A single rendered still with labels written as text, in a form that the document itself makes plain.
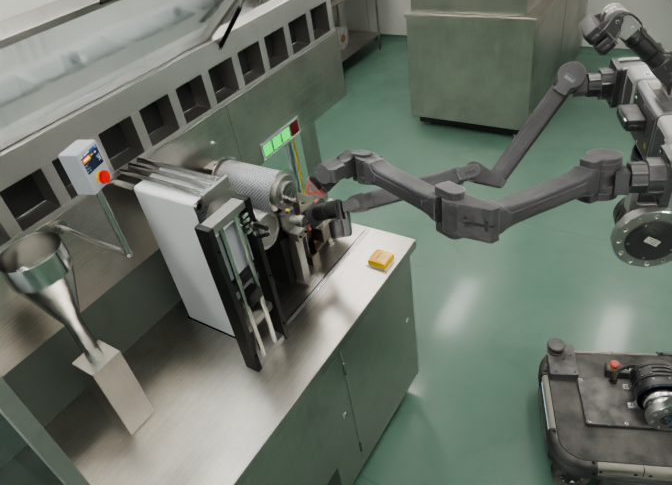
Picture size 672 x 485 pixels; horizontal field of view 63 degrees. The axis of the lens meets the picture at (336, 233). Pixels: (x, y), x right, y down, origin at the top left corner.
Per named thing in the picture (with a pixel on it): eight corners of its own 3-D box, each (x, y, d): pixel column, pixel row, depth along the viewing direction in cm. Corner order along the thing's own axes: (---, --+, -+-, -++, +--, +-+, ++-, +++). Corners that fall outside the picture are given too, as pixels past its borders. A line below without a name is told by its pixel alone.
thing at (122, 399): (131, 447, 150) (31, 301, 116) (99, 426, 157) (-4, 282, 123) (167, 407, 159) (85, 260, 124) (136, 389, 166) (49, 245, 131)
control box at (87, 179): (102, 195, 118) (82, 155, 112) (77, 195, 120) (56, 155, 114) (119, 178, 123) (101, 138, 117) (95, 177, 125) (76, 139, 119)
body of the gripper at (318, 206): (328, 213, 190) (342, 210, 185) (311, 230, 184) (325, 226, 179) (318, 198, 188) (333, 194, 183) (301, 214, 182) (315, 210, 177)
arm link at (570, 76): (496, 199, 173) (498, 198, 163) (460, 175, 175) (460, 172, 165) (584, 78, 166) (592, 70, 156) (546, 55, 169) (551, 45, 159)
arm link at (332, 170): (377, 181, 150) (374, 151, 146) (350, 196, 142) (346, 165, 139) (343, 174, 157) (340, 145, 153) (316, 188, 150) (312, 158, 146)
